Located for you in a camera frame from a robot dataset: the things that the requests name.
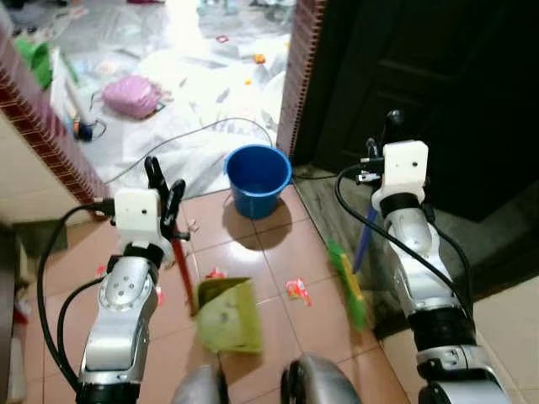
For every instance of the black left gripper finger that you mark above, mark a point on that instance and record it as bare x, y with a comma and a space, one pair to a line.
155, 174
175, 194

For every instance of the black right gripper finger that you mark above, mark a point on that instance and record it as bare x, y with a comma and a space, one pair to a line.
394, 124

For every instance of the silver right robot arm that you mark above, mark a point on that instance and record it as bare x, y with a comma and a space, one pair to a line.
425, 269

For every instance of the small red wrapper scrap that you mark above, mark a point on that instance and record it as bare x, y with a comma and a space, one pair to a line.
216, 273

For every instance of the dark wooden door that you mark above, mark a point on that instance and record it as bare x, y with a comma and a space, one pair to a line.
455, 84

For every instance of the red and white wrapper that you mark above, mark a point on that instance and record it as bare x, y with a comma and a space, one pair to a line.
159, 295

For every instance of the pink backpack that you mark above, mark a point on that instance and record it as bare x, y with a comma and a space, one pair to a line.
132, 97

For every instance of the blue plastic bucket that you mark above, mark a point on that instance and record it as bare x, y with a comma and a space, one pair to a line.
257, 181

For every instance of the blue and orange gadget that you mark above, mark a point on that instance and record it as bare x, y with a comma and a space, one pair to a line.
82, 130

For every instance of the red snack wrapper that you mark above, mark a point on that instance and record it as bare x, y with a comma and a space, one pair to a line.
297, 291

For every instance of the small orange toy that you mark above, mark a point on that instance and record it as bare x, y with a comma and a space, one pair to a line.
258, 59

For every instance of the silver left robot leg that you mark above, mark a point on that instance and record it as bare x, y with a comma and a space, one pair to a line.
200, 385

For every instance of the silver robot leg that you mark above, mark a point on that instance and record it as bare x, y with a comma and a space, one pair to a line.
200, 385
320, 380

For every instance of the green plastic container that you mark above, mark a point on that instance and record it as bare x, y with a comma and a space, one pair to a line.
34, 61

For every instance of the silver right robot leg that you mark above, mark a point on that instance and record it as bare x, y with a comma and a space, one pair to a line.
320, 380

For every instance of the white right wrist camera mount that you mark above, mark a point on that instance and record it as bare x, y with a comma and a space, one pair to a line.
404, 168

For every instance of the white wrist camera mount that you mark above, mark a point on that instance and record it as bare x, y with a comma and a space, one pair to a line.
404, 168
136, 215

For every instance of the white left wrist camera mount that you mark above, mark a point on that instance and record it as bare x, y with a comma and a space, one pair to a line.
136, 215

